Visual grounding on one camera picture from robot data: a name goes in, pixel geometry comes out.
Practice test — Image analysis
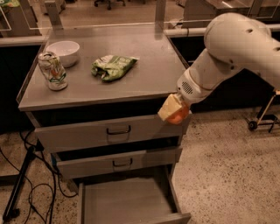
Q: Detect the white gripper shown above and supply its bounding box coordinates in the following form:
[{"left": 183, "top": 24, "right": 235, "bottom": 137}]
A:
[{"left": 157, "top": 70, "right": 210, "bottom": 121}]

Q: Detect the orange fruit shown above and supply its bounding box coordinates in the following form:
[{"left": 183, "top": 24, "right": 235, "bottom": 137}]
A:
[{"left": 167, "top": 108, "right": 186, "bottom": 124}]

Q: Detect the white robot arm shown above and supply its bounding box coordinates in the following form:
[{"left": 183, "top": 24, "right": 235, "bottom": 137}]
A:
[{"left": 157, "top": 13, "right": 280, "bottom": 124}]

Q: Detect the grey metal drawer cabinet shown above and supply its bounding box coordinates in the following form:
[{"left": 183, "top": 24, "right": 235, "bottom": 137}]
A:
[{"left": 16, "top": 23, "right": 193, "bottom": 224}]

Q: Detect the bottom drawer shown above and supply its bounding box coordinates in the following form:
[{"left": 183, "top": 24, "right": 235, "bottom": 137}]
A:
[{"left": 77, "top": 166, "right": 191, "bottom": 224}]

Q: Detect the drawer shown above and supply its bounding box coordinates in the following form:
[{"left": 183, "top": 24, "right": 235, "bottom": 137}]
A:
[
  {"left": 77, "top": 166, "right": 191, "bottom": 224},
  {"left": 35, "top": 115, "right": 190, "bottom": 153},
  {"left": 57, "top": 146, "right": 182, "bottom": 179}
]

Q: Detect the middle drawer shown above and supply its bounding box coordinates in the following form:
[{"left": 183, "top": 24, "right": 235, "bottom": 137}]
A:
[{"left": 57, "top": 146, "right": 182, "bottom": 179}]

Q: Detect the top drawer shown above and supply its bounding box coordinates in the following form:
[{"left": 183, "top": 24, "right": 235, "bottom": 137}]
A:
[{"left": 35, "top": 115, "right": 190, "bottom": 153}]

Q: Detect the green chip bag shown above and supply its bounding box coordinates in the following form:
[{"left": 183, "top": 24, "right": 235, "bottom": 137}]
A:
[{"left": 91, "top": 55, "right": 137, "bottom": 82}]

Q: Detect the wheeled cart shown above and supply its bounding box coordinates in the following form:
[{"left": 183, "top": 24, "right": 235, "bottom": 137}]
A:
[{"left": 248, "top": 90, "right": 280, "bottom": 132}]

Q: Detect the white ceramic bowl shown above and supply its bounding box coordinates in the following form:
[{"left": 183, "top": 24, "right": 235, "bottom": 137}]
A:
[{"left": 46, "top": 41, "right": 80, "bottom": 67}]

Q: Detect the black office chair base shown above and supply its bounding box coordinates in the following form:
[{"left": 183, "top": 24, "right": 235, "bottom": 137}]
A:
[{"left": 94, "top": 0, "right": 126, "bottom": 11}]

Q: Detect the crushed soda can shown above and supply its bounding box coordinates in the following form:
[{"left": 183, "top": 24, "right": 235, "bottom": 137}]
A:
[{"left": 38, "top": 52, "right": 67, "bottom": 91}]

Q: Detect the black floor stand bar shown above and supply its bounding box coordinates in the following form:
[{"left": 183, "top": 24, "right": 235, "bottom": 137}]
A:
[{"left": 3, "top": 146, "right": 34, "bottom": 222}]

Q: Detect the black floor cable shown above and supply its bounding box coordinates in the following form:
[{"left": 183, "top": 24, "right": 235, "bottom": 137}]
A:
[{"left": 0, "top": 129, "right": 79, "bottom": 224}]

